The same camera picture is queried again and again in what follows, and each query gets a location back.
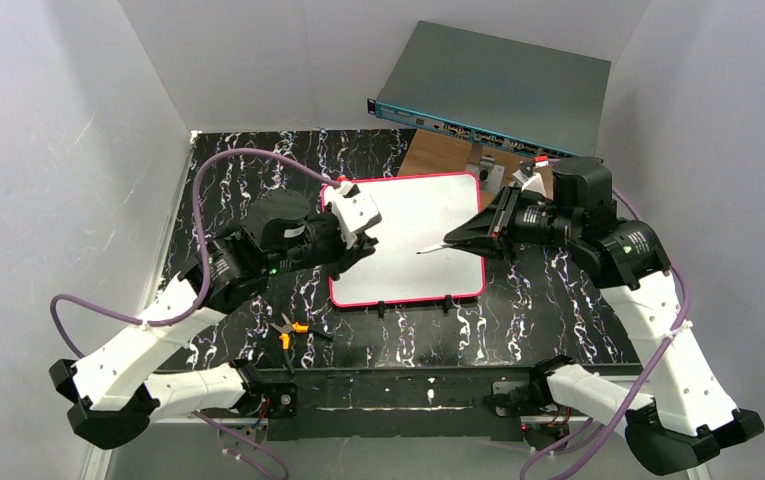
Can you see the wooden board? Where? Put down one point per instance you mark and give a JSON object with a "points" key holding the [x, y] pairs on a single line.
{"points": [[431, 153]]}

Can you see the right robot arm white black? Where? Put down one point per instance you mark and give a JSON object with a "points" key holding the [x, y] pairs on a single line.
{"points": [[676, 415]]}

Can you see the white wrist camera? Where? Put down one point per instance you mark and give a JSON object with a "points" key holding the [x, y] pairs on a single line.
{"points": [[528, 175], [355, 210]]}

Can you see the orange handled pliers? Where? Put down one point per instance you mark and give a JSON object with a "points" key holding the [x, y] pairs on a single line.
{"points": [[287, 330]]}

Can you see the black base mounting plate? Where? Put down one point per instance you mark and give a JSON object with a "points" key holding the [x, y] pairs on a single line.
{"points": [[389, 403]]}

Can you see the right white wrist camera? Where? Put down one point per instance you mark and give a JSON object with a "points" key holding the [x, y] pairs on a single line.
{"points": [[528, 175]]}

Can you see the white whiteboard marker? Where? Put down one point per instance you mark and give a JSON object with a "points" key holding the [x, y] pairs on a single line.
{"points": [[433, 248]]}

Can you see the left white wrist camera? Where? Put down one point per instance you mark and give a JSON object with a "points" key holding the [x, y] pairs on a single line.
{"points": [[355, 210]]}

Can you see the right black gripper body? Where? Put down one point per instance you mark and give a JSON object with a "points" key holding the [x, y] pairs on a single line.
{"points": [[502, 224]]}

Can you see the pink framed whiteboard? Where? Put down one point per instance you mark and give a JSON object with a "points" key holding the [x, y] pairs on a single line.
{"points": [[417, 212]]}

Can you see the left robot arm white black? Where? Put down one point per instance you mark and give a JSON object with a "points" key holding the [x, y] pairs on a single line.
{"points": [[119, 389]]}

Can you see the metal bracket with black knob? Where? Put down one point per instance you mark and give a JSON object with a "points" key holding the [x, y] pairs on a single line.
{"points": [[486, 169]]}

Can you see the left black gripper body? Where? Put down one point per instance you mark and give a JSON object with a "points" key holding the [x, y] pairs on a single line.
{"points": [[331, 245]]}

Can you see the aluminium frame rail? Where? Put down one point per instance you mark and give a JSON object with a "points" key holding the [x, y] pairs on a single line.
{"points": [[150, 424]]}

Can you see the grey blue network switch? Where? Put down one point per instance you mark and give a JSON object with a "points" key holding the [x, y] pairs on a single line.
{"points": [[508, 95]]}

